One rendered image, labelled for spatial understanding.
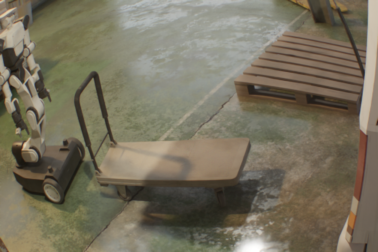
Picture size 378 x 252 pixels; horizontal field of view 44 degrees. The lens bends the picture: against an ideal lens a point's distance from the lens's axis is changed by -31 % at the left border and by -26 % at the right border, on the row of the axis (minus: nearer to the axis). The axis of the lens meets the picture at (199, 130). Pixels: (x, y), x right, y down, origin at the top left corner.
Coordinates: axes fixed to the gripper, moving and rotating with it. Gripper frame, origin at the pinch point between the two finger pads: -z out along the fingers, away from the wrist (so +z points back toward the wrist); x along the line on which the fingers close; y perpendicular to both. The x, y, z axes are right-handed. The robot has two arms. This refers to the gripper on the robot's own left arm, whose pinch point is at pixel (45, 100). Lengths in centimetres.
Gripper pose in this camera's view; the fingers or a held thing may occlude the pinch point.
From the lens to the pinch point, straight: 396.5
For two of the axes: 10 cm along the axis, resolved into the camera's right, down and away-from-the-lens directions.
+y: 2.4, -5.4, 8.1
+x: 8.9, -2.2, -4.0
